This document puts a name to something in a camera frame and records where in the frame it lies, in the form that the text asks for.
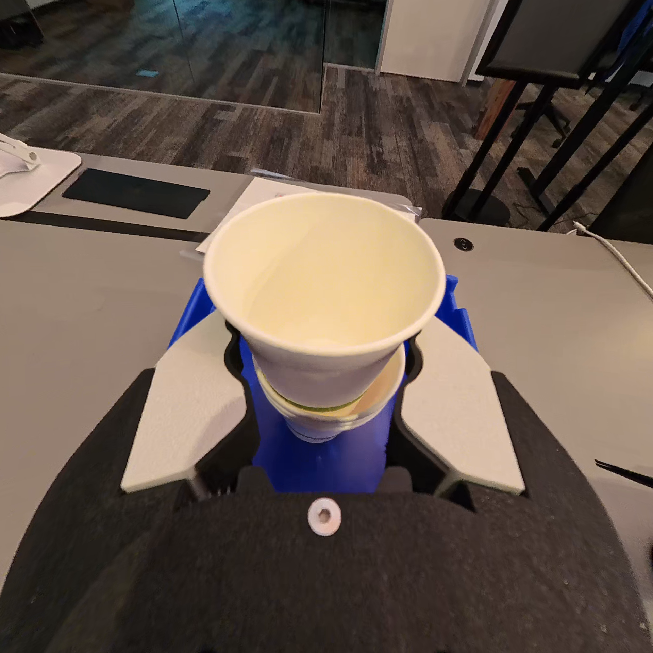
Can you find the white door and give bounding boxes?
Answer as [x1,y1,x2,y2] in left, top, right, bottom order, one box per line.
[376,0,503,86]

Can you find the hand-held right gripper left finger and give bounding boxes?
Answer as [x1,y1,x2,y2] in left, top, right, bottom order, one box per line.
[121,308,262,495]

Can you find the white cable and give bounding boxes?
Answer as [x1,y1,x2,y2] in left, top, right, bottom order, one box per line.
[572,221,653,302]

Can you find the black pronged object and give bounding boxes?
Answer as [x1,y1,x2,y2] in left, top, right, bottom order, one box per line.
[594,458,653,490]

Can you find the blue jacket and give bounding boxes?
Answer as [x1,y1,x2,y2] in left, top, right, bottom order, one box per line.
[607,10,641,77]

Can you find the black office chair base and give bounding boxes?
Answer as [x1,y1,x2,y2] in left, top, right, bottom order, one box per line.
[514,82,572,150]

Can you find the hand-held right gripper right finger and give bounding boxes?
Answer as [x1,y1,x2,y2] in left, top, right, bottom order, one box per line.
[395,326,526,498]

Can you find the stack of white paper cups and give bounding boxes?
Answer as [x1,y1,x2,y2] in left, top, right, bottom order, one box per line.
[253,347,407,445]

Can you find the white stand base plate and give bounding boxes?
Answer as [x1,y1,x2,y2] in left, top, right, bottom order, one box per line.
[0,132,82,219]

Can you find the black desk cable flap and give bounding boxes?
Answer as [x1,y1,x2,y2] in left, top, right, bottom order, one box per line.
[61,168,211,220]

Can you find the laminated printed paper sheet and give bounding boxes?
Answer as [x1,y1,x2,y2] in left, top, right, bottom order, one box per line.
[195,170,423,256]

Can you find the black monitor floor stand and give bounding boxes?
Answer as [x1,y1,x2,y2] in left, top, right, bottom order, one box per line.
[443,77,653,233]

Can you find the blue plastic bin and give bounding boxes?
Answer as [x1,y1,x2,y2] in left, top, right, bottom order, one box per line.
[168,274,479,495]

